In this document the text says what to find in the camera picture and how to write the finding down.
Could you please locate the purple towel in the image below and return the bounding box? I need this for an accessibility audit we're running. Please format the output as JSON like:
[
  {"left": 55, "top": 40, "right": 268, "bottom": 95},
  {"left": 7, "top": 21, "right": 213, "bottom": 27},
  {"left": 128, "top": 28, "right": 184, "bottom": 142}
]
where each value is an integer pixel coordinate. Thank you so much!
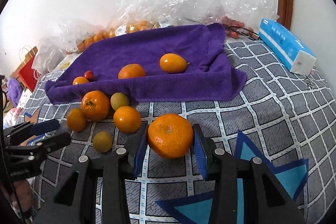
[{"left": 45, "top": 22, "right": 247, "bottom": 104}]

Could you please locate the blue tissue pack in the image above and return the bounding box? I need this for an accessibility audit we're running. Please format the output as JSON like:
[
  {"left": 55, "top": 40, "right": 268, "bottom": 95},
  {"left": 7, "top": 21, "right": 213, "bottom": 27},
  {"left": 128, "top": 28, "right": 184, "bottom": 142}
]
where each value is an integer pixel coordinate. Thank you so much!
[{"left": 258, "top": 18, "right": 317, "bottom": 74}]

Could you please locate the black cable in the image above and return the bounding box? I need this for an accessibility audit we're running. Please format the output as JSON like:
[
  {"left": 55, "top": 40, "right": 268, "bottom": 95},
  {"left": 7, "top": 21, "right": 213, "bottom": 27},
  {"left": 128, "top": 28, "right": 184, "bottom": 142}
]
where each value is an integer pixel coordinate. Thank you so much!
[{"left": 0, "top": 76, "right": 28, "bottom": 224}]

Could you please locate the oval orange kumquat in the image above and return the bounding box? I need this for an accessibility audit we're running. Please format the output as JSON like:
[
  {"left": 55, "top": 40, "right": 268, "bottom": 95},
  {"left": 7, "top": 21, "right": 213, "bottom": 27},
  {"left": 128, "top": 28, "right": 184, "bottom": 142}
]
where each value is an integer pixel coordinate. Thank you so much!
[{"left": 159, "top": 53, "right": 187, "bottom": 74}]

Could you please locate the grey plaid star blanket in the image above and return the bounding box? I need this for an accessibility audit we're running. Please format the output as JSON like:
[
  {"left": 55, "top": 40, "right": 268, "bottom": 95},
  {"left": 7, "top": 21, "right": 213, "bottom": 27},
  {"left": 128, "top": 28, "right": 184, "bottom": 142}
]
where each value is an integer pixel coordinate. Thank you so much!
[{"left": 16, "top": 40, "right": 336, "bottom": 224}]

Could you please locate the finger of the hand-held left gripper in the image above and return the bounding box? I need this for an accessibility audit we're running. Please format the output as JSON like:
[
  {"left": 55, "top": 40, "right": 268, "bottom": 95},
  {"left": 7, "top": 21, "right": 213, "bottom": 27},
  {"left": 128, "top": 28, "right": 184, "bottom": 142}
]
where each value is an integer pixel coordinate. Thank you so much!
[
  {"left": 5, "top": 132, "right": 71, "bottom": 160},
  {"left": 4, "top": 119, "right": 60, "bottom": 146}
]

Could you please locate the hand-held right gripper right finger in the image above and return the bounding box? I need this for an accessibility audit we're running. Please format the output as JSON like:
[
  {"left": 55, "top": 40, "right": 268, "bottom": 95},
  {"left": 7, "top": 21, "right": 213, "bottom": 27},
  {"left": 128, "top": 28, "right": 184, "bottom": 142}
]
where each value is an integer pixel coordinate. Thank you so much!
[{"left": 192, "top": 124, "right": 307, "bottom": 224}]

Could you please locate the clear bag of tangerines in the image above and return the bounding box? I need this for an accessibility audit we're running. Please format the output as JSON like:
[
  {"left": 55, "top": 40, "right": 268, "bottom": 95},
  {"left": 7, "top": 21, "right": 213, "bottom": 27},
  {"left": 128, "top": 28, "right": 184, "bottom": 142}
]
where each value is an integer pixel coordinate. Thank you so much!
[{"left": 56, "top": 18, "right": 118, "bottom": 54}]

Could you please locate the person's left hand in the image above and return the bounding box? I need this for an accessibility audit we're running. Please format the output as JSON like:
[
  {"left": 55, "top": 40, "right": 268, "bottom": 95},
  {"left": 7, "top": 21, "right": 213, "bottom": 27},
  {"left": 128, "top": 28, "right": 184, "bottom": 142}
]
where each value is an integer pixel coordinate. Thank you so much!
[{"left": 4, "top": 179, "right": 32, "bottom": 214}]

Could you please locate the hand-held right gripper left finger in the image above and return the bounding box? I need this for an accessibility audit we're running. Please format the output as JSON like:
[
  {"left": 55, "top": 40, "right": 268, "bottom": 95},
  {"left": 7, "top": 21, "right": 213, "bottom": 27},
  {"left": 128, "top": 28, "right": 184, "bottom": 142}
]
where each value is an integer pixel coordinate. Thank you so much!
[{"left": 33, "top": 122, "right": 149, "bottom": 224}]

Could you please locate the purple plush toy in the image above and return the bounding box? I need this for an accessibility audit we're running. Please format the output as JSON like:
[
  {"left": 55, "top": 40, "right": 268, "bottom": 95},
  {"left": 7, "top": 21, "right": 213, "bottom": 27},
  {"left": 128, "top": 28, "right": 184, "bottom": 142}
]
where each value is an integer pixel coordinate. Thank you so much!
[{"left": 7, "top": 77, "right": 25, "bottom": 106}]

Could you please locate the pile of red tomatoes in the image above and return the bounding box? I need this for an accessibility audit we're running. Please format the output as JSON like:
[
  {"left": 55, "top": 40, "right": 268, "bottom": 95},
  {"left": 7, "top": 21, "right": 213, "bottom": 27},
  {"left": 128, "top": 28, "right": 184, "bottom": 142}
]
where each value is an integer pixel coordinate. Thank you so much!
[{"left": 220, "top": 15, "right": 259, "bottom": 39}]

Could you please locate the small orange tangerine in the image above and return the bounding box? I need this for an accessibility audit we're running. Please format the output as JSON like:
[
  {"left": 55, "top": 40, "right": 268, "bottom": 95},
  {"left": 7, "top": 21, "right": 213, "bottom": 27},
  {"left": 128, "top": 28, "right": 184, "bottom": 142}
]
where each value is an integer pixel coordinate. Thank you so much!
[
  {"left": 72, "top": 76, "right": 90, "bottom": 86},
  {"left": 66, "top": 108, "right": 88, "bottom": 132},
  {"left": 113, "top": 106, "right": 142, "bottom": 134}
]

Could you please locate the clear bag of kumquats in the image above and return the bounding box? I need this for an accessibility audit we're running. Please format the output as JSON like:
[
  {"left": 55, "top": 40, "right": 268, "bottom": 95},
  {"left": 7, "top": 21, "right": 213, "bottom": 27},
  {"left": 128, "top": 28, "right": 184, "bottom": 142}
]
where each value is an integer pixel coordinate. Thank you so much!
[{"left": 110, "top": 0, "right": 210, "bottom": 35}]

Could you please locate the yellow-green kumquat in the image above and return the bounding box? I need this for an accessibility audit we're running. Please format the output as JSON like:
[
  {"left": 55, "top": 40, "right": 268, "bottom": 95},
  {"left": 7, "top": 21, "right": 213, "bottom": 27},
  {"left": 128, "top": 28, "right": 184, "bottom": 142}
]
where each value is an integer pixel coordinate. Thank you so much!
[
  {"left": 92, "top": 131, "right": 113, "bottom": 153},
  {"left": 110, "top": 92, "right": 130, "bottom": 111}
]

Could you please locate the clear plastic bag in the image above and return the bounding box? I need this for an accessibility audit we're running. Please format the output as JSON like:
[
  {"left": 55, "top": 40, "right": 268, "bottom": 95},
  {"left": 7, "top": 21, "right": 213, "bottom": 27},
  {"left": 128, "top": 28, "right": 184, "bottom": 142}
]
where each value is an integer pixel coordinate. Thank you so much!
[{"left": 210, "top": 0, "right": 279, "bottom": 30}]

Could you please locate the red paper bag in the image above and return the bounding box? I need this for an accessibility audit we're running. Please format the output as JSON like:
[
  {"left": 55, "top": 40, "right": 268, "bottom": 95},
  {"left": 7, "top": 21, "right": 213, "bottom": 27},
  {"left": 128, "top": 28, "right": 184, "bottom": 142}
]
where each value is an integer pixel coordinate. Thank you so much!
[{"left": 18, "top": 46, "right": 42, "bottom": 93}]

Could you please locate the orange tangerine with green stem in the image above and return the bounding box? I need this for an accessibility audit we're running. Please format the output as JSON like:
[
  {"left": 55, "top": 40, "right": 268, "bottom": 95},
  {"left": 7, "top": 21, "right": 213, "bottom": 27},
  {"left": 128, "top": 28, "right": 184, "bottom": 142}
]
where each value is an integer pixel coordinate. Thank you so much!
[{"left": 80, "top": 90, "right": 110, "bottom": 122}]

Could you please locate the white printed sheet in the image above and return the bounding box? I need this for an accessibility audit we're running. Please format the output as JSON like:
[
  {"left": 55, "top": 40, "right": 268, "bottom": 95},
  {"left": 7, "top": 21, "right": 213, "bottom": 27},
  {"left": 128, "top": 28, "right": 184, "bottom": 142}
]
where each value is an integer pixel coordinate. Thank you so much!
[{"left": 51, "top": 52, "right": 84, "bottom": 73}]

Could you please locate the brown box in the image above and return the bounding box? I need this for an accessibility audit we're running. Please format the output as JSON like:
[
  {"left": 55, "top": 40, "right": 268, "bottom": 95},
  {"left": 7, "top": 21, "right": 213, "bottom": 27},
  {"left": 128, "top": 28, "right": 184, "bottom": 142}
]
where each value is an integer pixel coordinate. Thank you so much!
[{"left": 10, "top": 67, "right": 23, "bottom": 84}]

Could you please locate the white plastic bag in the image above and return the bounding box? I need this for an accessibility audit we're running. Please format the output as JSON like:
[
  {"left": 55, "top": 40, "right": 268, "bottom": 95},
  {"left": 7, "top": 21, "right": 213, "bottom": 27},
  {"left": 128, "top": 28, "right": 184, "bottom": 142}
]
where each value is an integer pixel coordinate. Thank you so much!
[{"left": 31, "top": 42, "right": 66, "bottom": 75}]

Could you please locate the white printed bag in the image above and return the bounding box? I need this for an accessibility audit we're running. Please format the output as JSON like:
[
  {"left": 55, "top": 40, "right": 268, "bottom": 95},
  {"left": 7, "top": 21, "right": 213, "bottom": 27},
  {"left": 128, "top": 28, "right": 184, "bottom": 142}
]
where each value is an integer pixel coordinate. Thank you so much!
[{"left": 16, "top": 88, "right": 32, "bottom": 114}]

